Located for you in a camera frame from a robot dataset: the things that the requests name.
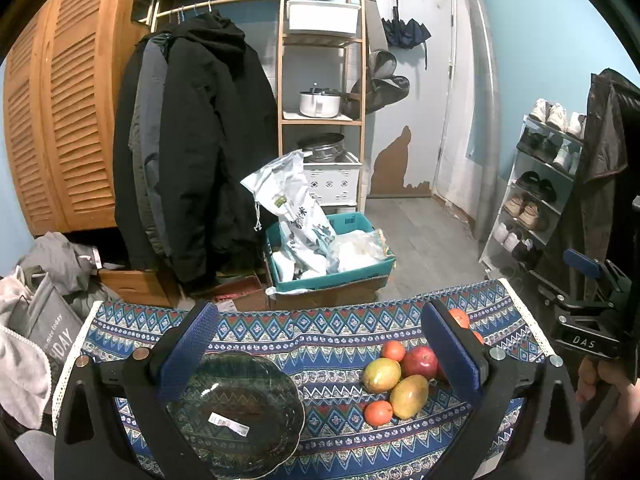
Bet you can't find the large orange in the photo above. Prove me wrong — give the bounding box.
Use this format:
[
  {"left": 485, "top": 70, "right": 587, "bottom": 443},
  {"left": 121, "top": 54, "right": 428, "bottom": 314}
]
[{"left": 449, "top": 308, "right": 470, "bottom": 330}]

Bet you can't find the red apple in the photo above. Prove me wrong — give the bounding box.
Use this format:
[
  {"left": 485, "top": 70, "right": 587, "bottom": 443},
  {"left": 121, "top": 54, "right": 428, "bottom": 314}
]
[{"left": 400, "top": 346, "right": 438, "bottom": 380}]

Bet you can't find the small orange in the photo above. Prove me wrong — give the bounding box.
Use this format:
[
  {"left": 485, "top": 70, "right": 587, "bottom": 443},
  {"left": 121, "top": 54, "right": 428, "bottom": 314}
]
[
  {"left": 381, "top": 340, "right": 406, "bottom": 362},
  {"left": 363, "top": 400, "right": 394, "bottom": 427}
]

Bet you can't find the yellow-green mango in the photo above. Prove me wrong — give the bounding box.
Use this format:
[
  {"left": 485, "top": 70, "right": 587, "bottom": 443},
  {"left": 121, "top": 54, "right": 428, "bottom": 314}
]
[{"left": 361, "top": 358, "right": 401, "bottom": 393}]

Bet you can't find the person's right hand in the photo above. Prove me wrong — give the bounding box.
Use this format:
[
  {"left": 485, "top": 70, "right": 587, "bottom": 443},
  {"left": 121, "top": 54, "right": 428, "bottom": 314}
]
[{"left": 575, "top": 356, "right": 640, "bottom": 443}]

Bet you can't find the light grey towel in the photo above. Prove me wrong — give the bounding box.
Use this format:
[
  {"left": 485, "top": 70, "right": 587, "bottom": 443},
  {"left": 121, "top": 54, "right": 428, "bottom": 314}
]
[{"left": 0, "top": 268, "right": 52, "bottom": 429}]

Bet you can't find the grey tote bag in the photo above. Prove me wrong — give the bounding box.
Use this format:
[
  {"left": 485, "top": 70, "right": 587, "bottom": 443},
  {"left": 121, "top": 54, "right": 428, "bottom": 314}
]
[{"left": 9, "top": 273, "right": 82, "bottom": 364}]

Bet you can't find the dark green glass bowl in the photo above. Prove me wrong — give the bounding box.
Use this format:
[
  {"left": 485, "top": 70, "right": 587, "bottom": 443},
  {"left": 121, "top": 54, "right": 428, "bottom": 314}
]
[{"left": 167, "top": 351, "right": 306, "bottom": 479}]

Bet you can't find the dark jacket on right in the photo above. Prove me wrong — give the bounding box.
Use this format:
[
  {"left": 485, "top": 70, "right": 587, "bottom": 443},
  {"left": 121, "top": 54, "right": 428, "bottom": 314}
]
[{"left": 541, "top": 67, "right": 640, "bottom": 302}]

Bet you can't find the grey clothes pile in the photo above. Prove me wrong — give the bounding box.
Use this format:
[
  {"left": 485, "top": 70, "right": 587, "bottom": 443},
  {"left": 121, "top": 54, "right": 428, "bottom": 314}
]
[{"left": 17, "top": 232, "right": 120, "bottom": 320}]

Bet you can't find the grey shoe rack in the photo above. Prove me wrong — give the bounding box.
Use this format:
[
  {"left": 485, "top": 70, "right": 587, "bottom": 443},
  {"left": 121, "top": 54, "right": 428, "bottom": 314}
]
[{"left": 480, "top": 99, "right": 586, "bottom": 278}]

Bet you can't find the brown cardboard box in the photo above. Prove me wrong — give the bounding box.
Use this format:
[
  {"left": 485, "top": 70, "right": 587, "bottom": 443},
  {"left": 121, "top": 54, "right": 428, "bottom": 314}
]
[{"left": 267, "top": 275, "right": 388, "bottom": 311}]

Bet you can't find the blue patterned tablecloth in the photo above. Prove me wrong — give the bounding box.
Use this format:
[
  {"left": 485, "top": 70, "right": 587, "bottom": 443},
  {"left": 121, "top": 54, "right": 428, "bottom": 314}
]
[{"left": 52, "top": 278, "right": 553, "bottom": 479}]

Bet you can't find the white door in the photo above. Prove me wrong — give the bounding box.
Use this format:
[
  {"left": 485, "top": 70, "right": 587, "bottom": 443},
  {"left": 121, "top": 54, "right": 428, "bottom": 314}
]
[{"left": 368, "top": 0, "right": 456, "bottom": 198}]

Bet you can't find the teal cardboard box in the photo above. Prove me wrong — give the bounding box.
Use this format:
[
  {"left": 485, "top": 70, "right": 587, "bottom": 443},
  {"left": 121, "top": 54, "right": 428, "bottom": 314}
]
[{"left": 265, "top": 212, "right": 396, "bottom": 295}]

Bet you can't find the white printed plastic bag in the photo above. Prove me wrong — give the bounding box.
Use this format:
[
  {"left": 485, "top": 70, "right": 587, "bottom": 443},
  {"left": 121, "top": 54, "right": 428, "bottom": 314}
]
[{"left": 241, "top": 150, "right": 338, "bottom": 282}]

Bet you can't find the white storage drawer box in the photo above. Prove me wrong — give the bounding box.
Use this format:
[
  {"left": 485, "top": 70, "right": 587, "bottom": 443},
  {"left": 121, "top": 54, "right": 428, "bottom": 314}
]
[{"left": 304, "top": 152, "right": 361, "bottom": 207}]

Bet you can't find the dark bag hanging on shelf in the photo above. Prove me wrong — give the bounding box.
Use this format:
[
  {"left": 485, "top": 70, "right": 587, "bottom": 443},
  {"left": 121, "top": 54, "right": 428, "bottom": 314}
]
[{"left": 341, "top": 50, "right": 410, "bottom": 120}]

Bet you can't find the metal steamer pot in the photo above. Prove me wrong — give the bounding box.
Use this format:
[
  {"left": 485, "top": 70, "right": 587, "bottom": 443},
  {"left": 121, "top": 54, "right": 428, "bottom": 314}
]
[{"left": 297, "top": 132, "right": 345, "bottom": 162}]

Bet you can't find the black hanging coat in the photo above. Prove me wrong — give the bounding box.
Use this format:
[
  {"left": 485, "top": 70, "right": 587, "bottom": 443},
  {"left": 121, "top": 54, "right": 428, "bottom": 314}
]
[{"left": 113, "top": 11, "right": 278, "bottom": 296}]

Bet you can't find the dark blue umbrella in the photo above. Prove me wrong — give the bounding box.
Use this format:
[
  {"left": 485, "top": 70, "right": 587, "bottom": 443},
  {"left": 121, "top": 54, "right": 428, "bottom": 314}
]
[{"left": 382, "top": 0, "right": 432, "bottom": 70}]

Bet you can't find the wooden louvered closet door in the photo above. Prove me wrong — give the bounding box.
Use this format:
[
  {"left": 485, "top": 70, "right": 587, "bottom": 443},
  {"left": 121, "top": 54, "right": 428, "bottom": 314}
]
[{"left": 3, "top": 0, "right": 148, "bottom": 236}]

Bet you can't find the white cooking pot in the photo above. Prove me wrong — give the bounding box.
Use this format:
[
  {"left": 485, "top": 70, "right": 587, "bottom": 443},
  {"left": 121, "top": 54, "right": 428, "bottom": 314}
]
[{"left": 298, "top": 86, "right": 342, "bottom": 119}]

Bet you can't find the white bin on shelf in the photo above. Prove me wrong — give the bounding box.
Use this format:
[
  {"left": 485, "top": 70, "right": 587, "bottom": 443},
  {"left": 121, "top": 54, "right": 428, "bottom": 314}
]
[{"left": 285, "top": 0, "right": 360, "bottom": 36}]

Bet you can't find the wooden shelf unit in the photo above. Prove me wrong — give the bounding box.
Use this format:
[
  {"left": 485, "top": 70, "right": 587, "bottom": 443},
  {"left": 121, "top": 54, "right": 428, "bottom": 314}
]
[{"left": 276, "top": 0, "right": 368, "bottom": 211}]

